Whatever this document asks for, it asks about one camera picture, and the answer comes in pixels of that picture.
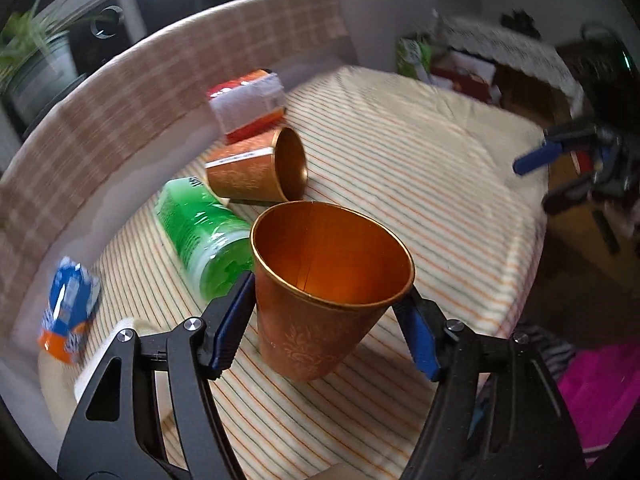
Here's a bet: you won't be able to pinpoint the orange patterned paper cup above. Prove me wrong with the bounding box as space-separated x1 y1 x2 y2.
250 202 416 382

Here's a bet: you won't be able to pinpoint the white cylindrical cup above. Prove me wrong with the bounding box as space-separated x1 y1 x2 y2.
72 316 151 403

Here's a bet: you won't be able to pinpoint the pink fabric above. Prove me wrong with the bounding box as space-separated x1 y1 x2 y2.
558 342 639 467

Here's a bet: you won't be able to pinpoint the blue orange snack can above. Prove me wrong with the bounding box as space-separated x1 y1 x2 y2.
37 257 101 365

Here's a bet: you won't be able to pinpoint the green plastic bottle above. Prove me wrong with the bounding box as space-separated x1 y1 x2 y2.
155 177 253 302

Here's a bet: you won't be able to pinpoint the striped table cloth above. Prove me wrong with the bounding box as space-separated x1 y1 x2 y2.
38 65 549 480

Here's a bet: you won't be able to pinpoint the white lace cloth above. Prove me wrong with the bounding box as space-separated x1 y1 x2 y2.
439 16 582 99

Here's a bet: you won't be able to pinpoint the green carton box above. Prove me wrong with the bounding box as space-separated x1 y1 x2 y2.
396 36 433 84

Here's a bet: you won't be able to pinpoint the red white snack can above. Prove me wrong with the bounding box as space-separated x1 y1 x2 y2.
207 70 286 144

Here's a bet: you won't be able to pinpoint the potted spider plant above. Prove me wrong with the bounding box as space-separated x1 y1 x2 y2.
1 0 124 130

